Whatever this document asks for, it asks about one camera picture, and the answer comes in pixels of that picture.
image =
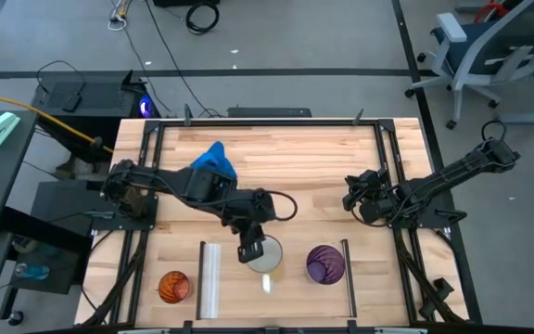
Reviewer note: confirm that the black aluminium table frame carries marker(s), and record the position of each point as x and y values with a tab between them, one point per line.
267	123

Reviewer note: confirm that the grey office chair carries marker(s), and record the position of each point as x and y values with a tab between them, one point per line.
471	46

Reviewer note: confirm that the black computer case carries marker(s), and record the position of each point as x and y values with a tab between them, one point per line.
95	97

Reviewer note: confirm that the clear water bottle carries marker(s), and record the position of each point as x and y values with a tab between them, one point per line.
30	271

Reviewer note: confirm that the orange faceted tumbler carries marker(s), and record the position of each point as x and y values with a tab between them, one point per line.
174	287

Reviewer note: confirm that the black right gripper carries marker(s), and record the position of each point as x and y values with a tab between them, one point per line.
377	188

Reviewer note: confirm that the purple faceted tumbler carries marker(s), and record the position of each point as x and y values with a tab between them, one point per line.
325	264

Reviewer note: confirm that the black power strip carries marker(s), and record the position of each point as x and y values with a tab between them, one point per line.
269	112

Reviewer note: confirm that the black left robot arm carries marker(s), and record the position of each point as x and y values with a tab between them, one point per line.
174	183

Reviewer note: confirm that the black equipment box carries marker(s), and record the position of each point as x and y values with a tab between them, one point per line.
186	2

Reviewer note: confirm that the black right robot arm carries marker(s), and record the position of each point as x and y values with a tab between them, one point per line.
452	174

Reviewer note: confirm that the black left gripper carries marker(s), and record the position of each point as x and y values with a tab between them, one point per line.
250	232

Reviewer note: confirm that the mint green stapler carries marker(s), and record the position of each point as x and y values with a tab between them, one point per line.
0	129

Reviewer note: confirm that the blue cloth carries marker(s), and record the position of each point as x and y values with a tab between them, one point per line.
213	158

